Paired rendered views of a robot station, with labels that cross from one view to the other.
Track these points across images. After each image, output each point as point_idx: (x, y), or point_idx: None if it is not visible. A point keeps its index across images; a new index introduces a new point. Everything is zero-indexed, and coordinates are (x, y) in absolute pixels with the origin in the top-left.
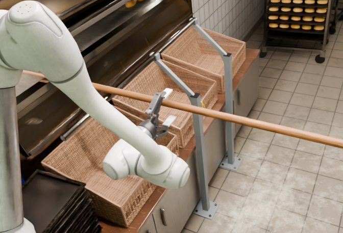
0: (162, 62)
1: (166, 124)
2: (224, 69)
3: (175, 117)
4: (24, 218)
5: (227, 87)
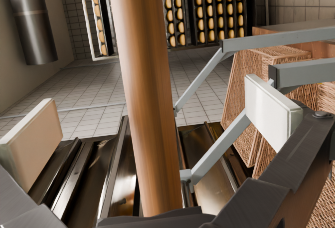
0: (197, 163)
1: (281, 132)
2: (250, 48)
3: (247, 80)
4: None
5: (289, 39)
